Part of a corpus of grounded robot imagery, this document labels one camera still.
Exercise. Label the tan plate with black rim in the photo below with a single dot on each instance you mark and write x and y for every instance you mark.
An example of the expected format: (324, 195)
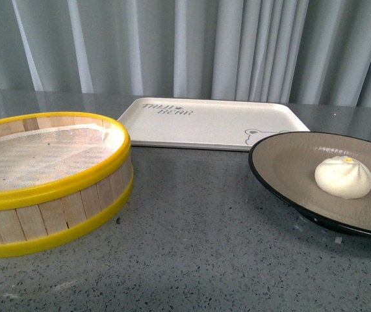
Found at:
(285, 164)

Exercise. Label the white steamed bun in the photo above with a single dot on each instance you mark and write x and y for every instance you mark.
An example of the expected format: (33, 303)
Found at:
(343, 177)

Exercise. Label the cream bear-print tray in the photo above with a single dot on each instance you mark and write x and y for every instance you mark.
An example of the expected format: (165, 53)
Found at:
(206, 124)

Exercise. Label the yellow-rimmed bamboo steamer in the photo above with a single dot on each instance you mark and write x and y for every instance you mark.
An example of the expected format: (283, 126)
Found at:
(44, 216)

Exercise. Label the white steamer liner mat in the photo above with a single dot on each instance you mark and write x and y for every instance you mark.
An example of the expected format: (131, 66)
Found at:
(41, 156)

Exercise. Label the grey pleated curtain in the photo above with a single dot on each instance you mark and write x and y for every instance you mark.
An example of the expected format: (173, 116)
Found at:
(309, 52)

